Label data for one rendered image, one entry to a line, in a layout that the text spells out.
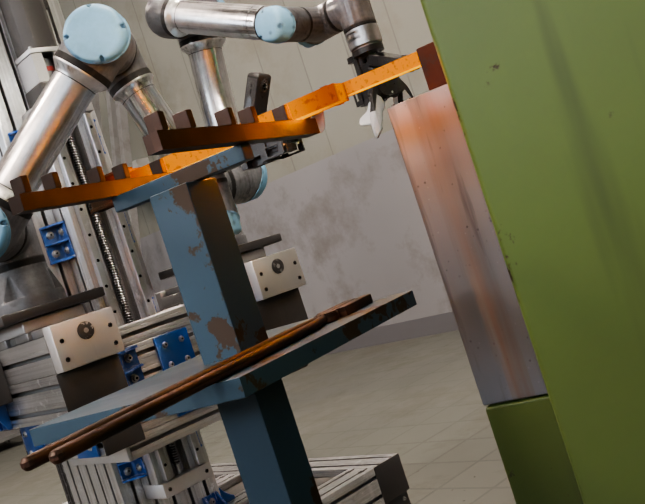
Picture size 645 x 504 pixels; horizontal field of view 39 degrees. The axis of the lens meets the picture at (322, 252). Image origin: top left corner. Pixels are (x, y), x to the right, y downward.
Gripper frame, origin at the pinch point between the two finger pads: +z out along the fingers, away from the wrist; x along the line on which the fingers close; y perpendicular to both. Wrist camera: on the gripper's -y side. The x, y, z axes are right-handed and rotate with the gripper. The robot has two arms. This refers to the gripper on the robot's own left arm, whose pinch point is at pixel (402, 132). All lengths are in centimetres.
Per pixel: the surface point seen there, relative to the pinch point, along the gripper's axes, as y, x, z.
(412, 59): -34.7, 33.1, -6.5
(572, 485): -51, 50, 60
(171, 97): 444, -274, -129
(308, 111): -48, 73, 2
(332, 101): -52, 72, 2
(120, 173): -28, 88, 1
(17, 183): -32, 104, 1
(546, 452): -49, 50, 55
